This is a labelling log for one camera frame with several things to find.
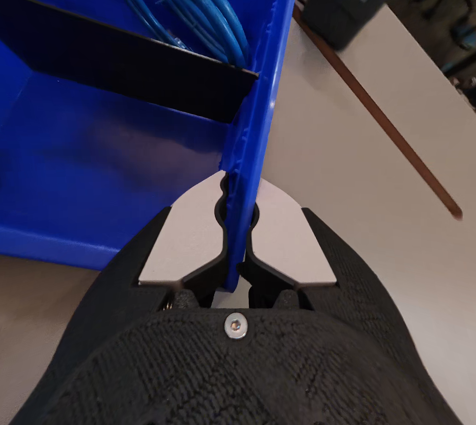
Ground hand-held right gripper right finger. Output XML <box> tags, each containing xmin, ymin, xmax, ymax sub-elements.
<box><xmin>238</xmin><ymin>177</ymin><xmax>339</xmax><ymax>295</ymax></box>

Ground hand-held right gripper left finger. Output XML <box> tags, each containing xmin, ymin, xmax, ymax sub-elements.
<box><xmin>138</xmin><ymin>170</ymin><xmax>229</xmax><ymax>297</ymax></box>

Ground blue storage bin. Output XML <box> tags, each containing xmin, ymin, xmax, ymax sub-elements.
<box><xmin>0</xmin><ymin>0</ymin><xmax>305</xmax><ymax>292</ymax></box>

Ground blue ethernet cable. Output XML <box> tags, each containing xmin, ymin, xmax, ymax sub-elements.
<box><xmin>95</xmin><ymin>0</ymin><xmax>250</xmax><ymax>65</ymax></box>

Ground black bin divider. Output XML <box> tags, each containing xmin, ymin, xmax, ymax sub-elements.
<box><xmin>0</xmin><ymin>0</ymin><xmax>260</xmax><ymax>124</ymax></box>

